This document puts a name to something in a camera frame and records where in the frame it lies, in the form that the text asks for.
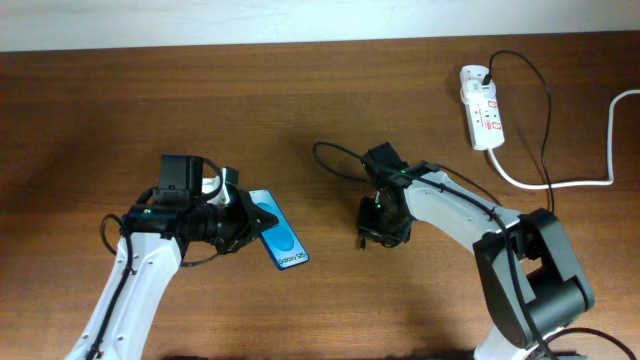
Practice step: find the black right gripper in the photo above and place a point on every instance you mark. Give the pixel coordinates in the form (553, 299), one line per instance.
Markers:
(367, 227)

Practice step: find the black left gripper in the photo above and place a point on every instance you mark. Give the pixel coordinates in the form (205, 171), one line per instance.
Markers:
(248, 227)

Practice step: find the blue Galaxy smartphone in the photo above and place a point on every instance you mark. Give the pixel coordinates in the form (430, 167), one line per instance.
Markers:
(280, 241)

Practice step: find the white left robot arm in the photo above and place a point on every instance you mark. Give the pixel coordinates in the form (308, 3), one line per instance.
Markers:
(154, 236)

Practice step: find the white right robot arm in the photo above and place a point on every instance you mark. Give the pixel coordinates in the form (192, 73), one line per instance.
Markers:
(532, 281)

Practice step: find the white charger plug adapter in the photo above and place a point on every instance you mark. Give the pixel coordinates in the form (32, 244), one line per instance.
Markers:
(473, 90)

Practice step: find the white power strip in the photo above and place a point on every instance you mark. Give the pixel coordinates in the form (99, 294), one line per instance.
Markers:
(483, 118)

